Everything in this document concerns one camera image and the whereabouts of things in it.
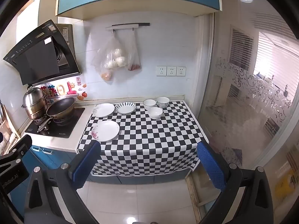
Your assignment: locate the white bowl blue pattern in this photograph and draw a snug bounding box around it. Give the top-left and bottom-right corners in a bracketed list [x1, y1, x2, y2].
[156, 97, 170, 108]

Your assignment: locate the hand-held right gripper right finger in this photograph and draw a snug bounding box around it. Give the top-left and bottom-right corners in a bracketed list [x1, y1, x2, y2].
[196, 142, 274, 224]

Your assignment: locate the black white checkered cloth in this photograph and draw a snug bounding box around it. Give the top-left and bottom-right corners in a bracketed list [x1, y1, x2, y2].
[75, 100, 209, 176]

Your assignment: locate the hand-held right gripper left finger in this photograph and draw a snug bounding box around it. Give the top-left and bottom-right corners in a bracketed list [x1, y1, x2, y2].
[23, 141, 101, 224]

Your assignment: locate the dark wok with handle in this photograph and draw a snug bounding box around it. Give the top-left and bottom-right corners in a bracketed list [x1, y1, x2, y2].
[37, 97, 76, 133]

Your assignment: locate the plastic bag with red contents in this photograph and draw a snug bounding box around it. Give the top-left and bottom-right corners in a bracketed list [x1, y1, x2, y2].
[125, 31, 142, 72]

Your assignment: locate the white plate black striped rim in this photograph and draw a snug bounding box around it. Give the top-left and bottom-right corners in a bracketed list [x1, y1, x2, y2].
[116, 102, 136, 115]

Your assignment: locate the small plain white bowl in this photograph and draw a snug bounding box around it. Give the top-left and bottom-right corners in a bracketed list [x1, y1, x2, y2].
[148, 107, 163, 119]

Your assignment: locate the black range hood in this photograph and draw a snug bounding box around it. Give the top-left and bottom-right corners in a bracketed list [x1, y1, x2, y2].
[3, 19, 82, 86]

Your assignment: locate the white bowl dark rim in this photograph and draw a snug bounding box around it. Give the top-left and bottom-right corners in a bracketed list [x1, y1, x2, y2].
[143, 99, 157, 111]

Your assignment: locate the group of colourful wall stickers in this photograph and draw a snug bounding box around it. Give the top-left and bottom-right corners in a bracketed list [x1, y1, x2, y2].
[40, 77, 88, 101]

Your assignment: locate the white plate small grey print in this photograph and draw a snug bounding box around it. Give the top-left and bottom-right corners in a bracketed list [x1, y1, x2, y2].
[92, 103, 115, 117]

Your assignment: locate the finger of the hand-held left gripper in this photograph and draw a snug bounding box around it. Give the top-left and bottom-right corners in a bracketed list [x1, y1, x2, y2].
[9, 135, 33, 164]

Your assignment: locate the wooden rack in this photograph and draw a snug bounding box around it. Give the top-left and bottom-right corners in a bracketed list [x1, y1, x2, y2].
[0, 100, 21, 154]

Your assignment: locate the white wall hook rail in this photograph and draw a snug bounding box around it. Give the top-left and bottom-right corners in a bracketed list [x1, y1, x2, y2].
[105, 23, 150, 31]

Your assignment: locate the black glass cooktop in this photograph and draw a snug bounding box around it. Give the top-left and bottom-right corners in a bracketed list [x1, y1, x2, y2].
[24, 107, 86, 139]

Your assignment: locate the silver drawer handle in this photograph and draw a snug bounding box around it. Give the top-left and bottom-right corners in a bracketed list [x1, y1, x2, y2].
[31, 146, 53, 154]

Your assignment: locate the plastic bag with orange contents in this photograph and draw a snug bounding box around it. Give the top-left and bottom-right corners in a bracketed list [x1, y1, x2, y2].
[91, 49, 114, 82]

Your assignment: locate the blue upper wall cabinet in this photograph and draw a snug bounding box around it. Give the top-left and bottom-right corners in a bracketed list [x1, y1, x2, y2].
[56, 0, 222, 21]

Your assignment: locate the blurred yellow object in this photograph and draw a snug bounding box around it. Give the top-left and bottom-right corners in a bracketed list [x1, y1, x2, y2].
[273, 168, 297, 199]

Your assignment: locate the white plate pink floral print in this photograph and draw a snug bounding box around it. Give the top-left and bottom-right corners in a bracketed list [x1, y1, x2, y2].
[91, 120, 120, 142]

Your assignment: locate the stainless steel steamer pot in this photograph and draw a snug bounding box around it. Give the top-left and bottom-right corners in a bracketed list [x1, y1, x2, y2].
[21, 85, 48, 121]

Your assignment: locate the plastic bag of white buns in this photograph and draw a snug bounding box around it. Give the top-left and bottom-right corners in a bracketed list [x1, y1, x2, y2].
[104, 31, 128, 69]

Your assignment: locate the frosted glass sliding door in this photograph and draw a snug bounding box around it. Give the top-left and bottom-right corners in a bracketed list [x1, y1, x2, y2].
[198, 12, 299, 206]

